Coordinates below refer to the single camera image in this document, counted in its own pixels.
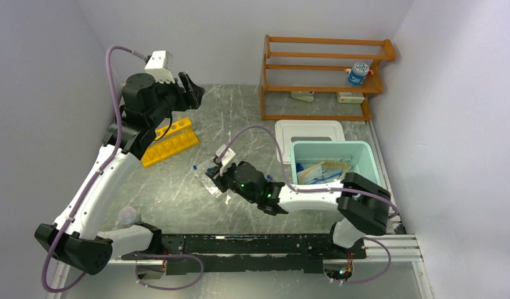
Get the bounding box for light teal plastic bin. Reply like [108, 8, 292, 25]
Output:
[291, 141, 382, 186]

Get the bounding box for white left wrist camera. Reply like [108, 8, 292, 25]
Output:
[144, 50, 175, 83]

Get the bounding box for yellow test tube rack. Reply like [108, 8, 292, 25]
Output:
[141, 118, 200, 168]

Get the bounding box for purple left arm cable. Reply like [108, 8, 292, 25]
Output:
[41, 45, 204, 294]

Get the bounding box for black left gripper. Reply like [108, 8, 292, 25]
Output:
[148, 71, 204, 127]

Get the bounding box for orange wooden shelf rack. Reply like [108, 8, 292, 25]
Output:
[258, 36, 397, 121]

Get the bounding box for blue base graduated cylinder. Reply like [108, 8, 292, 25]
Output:
[296, 163, 304, 173]

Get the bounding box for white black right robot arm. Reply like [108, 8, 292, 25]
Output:
[205, 161, 395, 258]

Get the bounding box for tan rubber tubing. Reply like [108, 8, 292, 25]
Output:
[297, 161, 353, 184]

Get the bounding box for aluminium extrusion frame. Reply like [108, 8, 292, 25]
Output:
[46, 234, 423, 299]

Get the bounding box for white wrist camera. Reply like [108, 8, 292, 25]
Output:
[215, 145, 236, 176]
[144, 50, 175, 83]

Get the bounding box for small white box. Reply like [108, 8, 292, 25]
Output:
[337, 92, 365, 104]

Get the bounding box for clear glass beaker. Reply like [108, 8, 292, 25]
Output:
[117, 206, 141, 227]

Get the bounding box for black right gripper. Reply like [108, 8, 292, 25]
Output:
[206, 162, 258, 204]

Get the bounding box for pale green soap dish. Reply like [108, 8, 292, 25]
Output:
[291, 91, 314, 103]

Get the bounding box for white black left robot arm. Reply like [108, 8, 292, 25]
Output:
[34, 72, 205, 275]

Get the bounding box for blue safety glasses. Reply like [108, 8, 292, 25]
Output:
[309, 172, 342, 184]

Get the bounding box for metal crucible tongs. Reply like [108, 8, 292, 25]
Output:
[341, 155, 354, 166]

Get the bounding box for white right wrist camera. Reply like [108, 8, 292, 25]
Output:
[215, 145, 236, 176]

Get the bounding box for clear plastic well plate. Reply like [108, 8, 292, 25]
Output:
[193, 159, 224, 198]

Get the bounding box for white plastic bin lid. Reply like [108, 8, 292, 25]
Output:
[274, 120, 345, 164]

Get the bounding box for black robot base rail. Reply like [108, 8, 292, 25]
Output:
[121, 234, 367, 276]

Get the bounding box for blue white labelled jar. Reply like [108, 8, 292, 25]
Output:
[347, 62, 370, 85]

